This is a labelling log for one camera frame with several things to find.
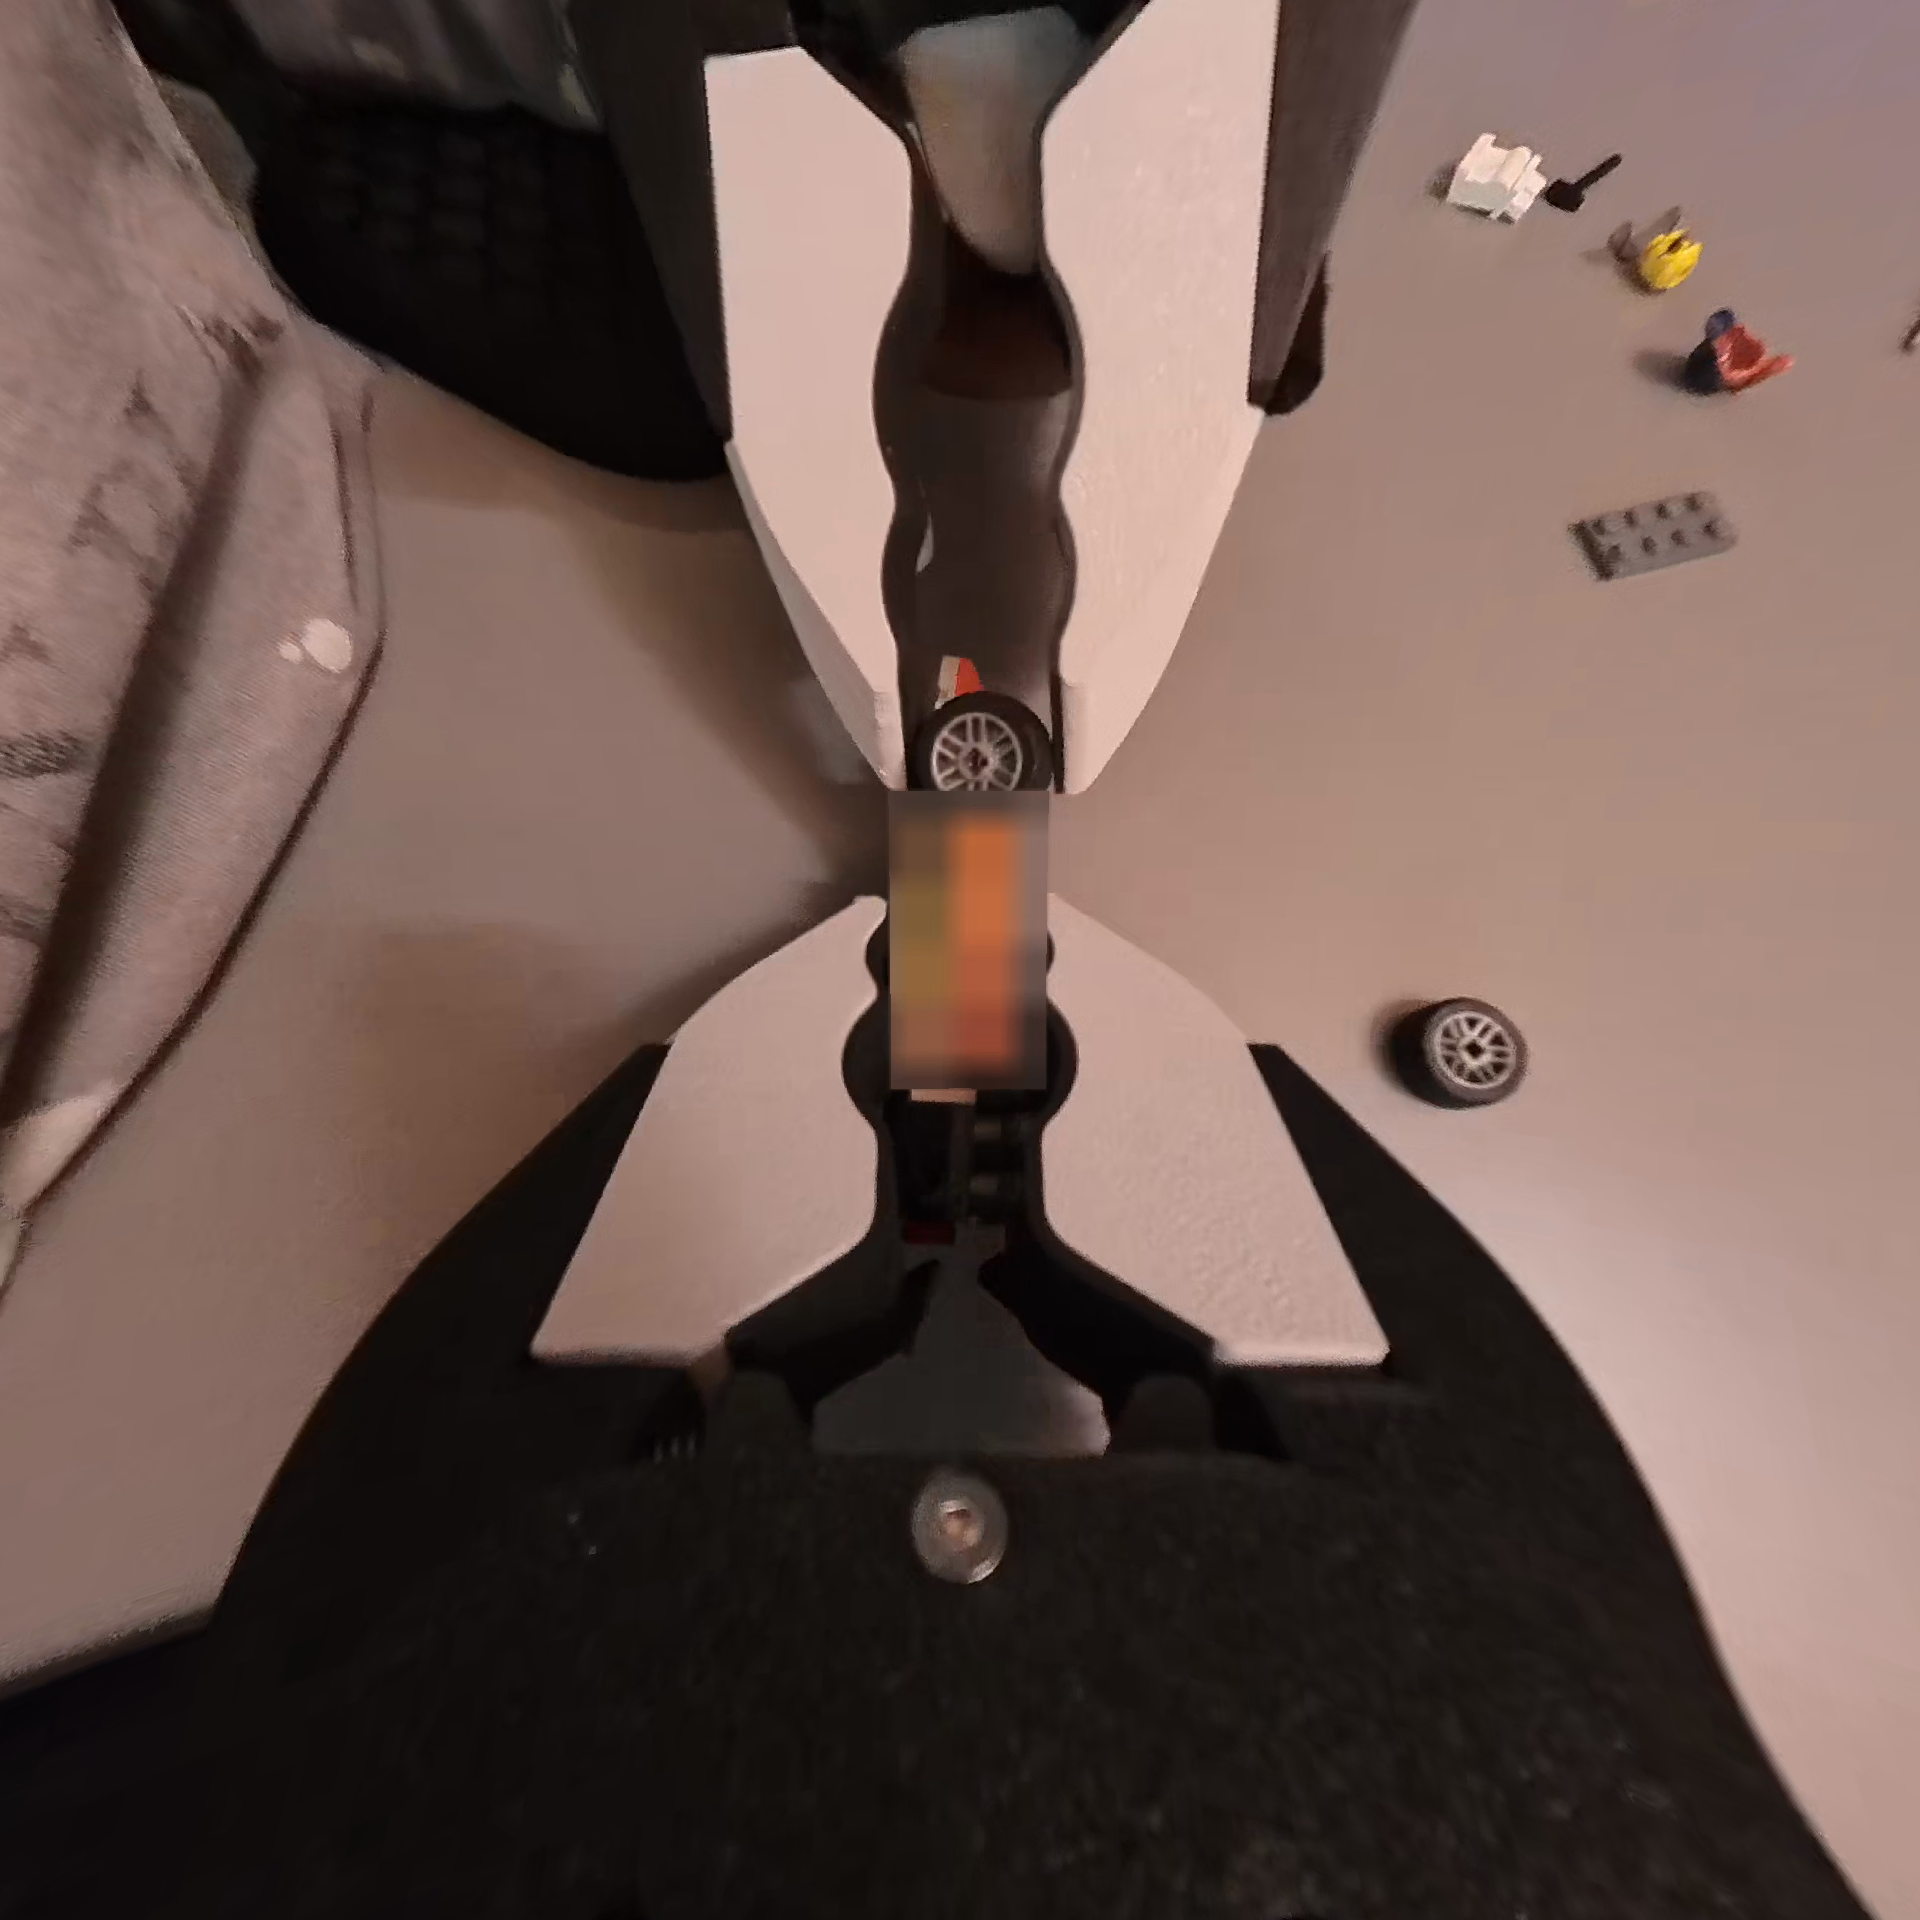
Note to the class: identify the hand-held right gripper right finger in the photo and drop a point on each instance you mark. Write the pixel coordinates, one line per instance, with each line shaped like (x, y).
(1201, 1201)

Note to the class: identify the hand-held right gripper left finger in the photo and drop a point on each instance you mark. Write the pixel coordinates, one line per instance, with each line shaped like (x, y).
(720, 1201)

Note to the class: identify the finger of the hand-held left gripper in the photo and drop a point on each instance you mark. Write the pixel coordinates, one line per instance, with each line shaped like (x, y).
(1170, 301)
(811, 301)

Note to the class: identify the orange white lego car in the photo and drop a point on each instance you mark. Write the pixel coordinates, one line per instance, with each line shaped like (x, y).
(976, 1155)

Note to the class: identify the black lego tire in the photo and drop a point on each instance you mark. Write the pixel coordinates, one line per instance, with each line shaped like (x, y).
(1403, 1057)
(1047, 737)

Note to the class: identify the small dark lego pieces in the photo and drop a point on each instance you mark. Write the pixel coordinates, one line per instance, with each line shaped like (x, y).
(1490, 182)

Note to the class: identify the grey lego plate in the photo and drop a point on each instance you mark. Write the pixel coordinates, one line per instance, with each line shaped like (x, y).
(1657, 535)

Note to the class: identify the black honeycomb wrist rest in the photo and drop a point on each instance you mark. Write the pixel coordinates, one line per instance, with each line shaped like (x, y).
(451, 271)

